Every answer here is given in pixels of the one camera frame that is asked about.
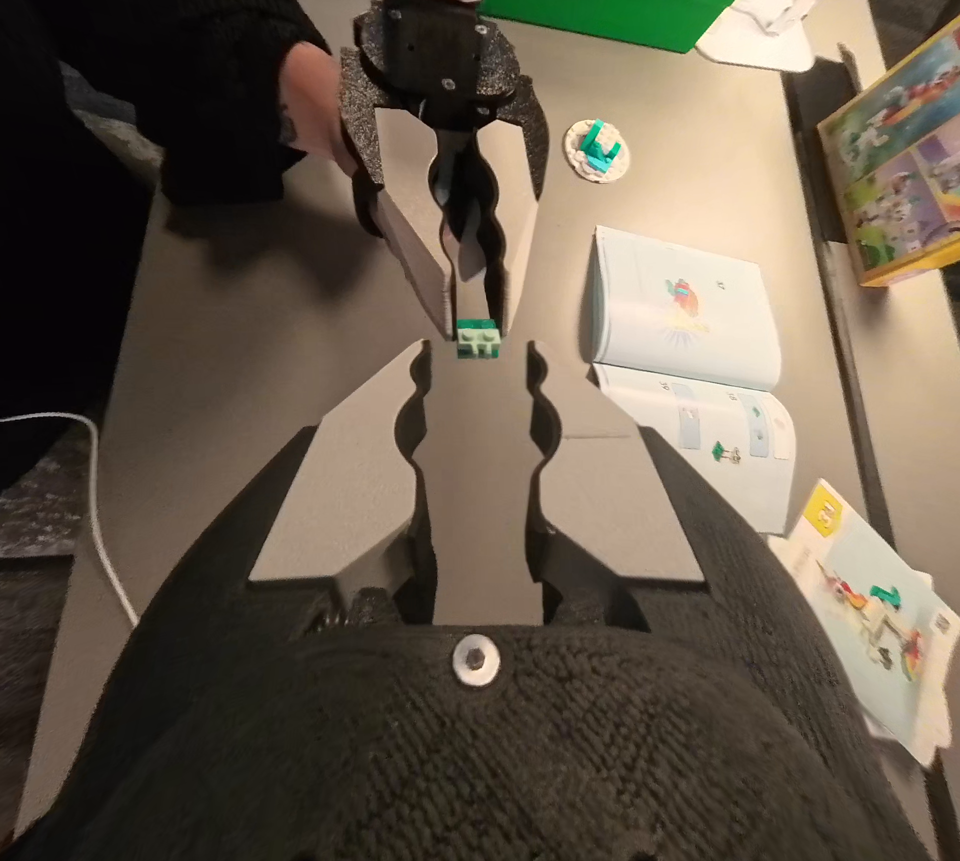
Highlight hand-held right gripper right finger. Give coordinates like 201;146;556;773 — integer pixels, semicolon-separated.
525;341;711;627

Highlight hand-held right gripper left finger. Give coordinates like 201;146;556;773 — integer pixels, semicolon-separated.
247;339;438;627

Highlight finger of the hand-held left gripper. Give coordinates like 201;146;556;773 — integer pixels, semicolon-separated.
478;120;543;341
373;105;459;345

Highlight person's left forearm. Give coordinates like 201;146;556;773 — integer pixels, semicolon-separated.
0;0;335;206

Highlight round white lego base assembly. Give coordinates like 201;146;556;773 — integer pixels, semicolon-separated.
562;117;633;184

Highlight colourful lego set box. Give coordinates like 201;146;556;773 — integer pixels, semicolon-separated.
816;13;960;288

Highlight person's left hand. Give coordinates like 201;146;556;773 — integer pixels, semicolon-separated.
281;39;361;180

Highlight open instruction booklet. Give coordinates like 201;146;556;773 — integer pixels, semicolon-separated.
588;225;798;536

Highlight yellow-cornered instruction booklet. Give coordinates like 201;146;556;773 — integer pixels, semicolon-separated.
766;477;960;768

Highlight person's black clothed body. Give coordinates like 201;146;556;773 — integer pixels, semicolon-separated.
0;0;166;495

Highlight white cable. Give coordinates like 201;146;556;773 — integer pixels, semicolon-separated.
0;412;140;628

